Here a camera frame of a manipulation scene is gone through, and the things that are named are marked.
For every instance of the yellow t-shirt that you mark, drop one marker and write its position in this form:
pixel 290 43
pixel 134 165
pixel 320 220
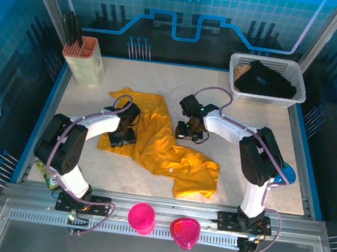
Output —
pixel 159 149

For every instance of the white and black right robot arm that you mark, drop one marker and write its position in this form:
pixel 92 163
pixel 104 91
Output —
pixel 226 127

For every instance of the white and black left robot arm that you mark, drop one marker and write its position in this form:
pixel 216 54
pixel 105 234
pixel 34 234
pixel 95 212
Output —
pixel 101 124

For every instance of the cream holder with orange top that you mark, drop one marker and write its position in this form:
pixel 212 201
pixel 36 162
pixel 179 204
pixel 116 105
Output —
pixel 86 70

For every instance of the tan folded cloth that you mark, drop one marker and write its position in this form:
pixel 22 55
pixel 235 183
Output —
pixel 242 71

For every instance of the green yellow snack bag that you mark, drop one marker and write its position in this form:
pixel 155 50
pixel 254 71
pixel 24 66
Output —
pixel 46 176

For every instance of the black t-shirt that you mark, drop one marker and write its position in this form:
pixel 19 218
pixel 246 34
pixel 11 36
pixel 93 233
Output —
pixel 263 82

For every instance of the white plastic mesh basket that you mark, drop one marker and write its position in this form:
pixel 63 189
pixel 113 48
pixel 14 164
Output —
pixel 270 100

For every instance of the pink plastic cup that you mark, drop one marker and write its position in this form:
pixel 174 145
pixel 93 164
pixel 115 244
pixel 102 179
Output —
pixel 141 218

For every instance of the black stick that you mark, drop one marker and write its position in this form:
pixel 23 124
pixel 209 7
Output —
pixel 74 30
pixel 67 30
pixel 79 29

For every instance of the pink triangular bowl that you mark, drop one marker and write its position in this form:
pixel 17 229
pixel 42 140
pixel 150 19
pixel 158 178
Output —
pixel 184 232

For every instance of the blue triangular bowl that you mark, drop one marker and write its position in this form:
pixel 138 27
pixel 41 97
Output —
pixel 290 176

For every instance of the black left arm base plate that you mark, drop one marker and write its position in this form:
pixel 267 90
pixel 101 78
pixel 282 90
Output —
pixel 100 206

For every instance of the aluminium front rail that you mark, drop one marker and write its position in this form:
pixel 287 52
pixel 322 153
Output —
pixel 176 208

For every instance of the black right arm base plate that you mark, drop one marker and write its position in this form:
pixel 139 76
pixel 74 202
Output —
pixel 226 220

